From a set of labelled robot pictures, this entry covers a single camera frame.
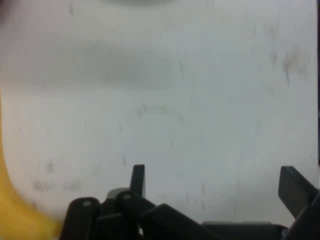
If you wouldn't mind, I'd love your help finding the yellow banana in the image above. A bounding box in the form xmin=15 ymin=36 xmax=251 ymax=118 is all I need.
xmin=0 ymin=89 xmax=65 ymax=240

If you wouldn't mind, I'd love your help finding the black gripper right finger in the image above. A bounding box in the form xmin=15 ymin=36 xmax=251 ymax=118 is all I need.
xmin=278 ymin=165 xmax=320 ymax=240

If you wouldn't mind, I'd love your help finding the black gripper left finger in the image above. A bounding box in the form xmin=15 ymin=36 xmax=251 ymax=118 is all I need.
xmin=59 ymin=164 xmax=216 ymax=240

